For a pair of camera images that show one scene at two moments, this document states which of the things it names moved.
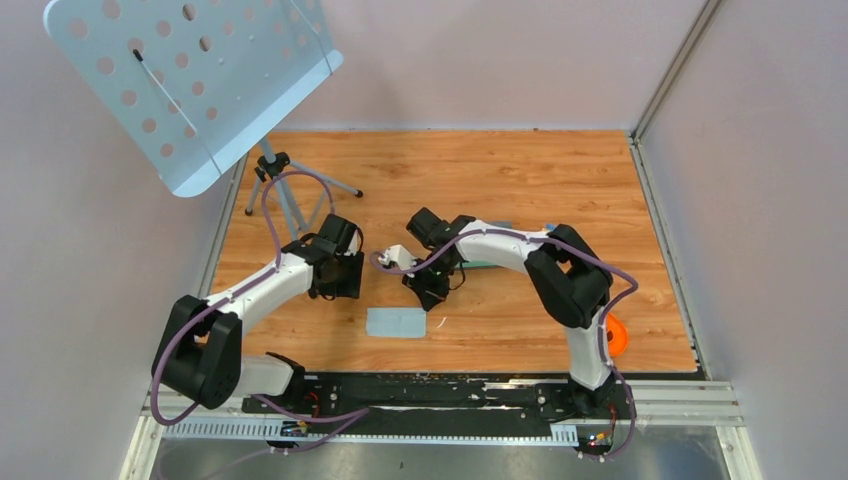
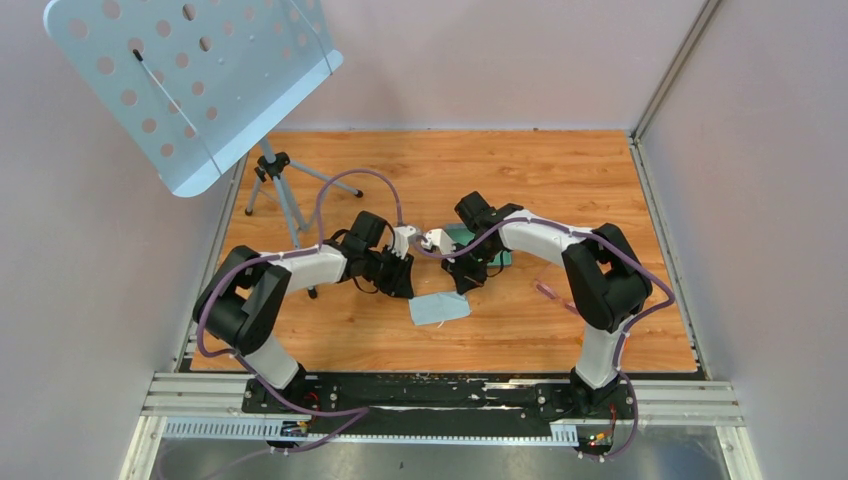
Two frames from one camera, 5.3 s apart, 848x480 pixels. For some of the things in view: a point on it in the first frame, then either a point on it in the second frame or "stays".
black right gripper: x=413 y=279 -> x=465 y=280
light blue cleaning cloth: x=398 y=322 -> x=427 y=308
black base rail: x=448 y=394 stays
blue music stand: x=192 y=84 stays
